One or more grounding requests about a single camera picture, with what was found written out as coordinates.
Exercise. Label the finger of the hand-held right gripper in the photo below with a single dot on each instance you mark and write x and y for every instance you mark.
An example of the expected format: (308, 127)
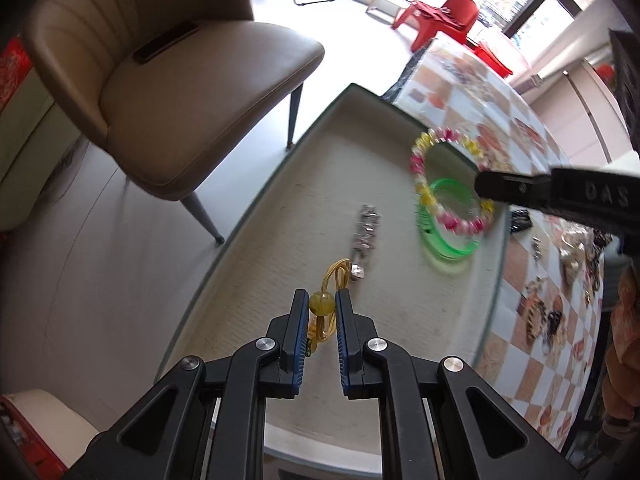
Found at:
(515, 189)

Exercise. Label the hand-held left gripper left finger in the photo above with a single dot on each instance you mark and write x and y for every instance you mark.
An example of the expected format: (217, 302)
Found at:
(300, 345)

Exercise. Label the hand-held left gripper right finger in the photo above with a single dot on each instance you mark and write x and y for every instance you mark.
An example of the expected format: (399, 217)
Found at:
(342, 345)

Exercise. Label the black bow hair clip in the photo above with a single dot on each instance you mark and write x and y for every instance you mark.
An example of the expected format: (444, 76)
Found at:
(520, 220)

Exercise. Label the green plastic bangle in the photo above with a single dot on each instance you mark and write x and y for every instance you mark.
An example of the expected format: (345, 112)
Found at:
(450, 254)

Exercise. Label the silver rhinestone hair clip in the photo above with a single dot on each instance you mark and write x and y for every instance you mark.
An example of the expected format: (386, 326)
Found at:
(367, 230)

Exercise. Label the white shallow tray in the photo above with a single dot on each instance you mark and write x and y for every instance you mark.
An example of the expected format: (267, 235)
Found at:
(350, 170)

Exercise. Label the pile of hair accessories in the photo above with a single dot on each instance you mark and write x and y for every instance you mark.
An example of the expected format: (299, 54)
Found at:
(575, 255)

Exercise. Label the small silver hair clip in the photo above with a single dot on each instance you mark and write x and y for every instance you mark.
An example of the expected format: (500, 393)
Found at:
(536, 249)

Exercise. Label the checkered printed tablecloth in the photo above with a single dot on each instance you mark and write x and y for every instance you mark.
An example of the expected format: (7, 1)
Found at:
(520, 125)

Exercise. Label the dark wooden cabinet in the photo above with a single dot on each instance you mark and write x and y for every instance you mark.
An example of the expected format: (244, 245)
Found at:
(625, 75)

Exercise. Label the floral orange clothing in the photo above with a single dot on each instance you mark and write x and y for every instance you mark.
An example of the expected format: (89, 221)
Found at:
(627, 320)

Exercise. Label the red plastic stool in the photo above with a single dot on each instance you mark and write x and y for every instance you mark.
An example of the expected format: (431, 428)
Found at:
(500, 52)

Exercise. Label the red plastic chair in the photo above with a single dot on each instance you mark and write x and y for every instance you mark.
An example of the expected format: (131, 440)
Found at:
(440, 15)

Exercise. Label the white rounded bin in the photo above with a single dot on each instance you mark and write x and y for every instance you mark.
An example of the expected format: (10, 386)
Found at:
(45, 415)

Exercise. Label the beige leather chair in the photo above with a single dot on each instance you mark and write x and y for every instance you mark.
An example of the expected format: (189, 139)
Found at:
(200, 85)

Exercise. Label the cream sofa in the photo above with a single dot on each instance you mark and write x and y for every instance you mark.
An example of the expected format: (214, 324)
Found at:
(25, 160)

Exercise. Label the red patterned cushion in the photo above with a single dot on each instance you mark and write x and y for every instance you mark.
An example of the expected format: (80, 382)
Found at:
(9, 72)

